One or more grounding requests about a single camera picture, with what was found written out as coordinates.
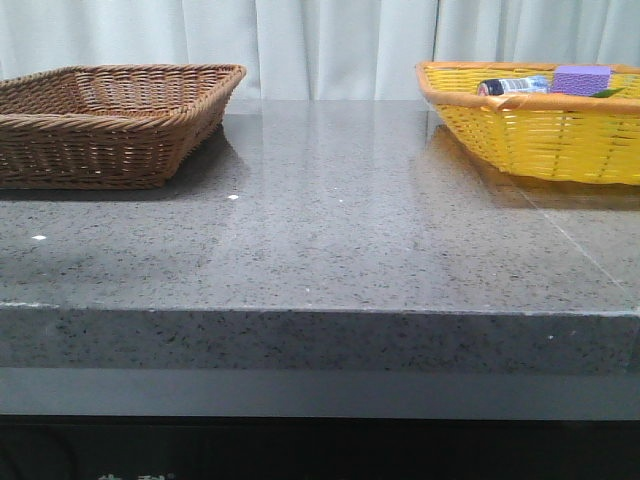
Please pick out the pale grey curtain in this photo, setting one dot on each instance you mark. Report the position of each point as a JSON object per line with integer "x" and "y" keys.
{"x": 316, "y": 50}

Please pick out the brown wicker basket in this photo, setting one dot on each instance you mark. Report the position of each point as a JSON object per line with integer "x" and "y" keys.
{"x": 109, "y": 127}

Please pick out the small black-capped bottle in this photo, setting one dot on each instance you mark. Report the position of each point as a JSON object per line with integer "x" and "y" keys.
{"x": 503, "y": 86}

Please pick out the yellow woven basket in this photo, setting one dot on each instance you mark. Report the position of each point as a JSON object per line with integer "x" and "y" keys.
{"x": 553, "y": 137}

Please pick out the purple foam block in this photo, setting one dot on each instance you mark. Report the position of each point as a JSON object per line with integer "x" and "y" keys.
{"x": 581, "y": 80}

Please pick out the green leaf toy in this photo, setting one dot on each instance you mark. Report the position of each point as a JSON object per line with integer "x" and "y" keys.
{"x": 607, "y": 93}

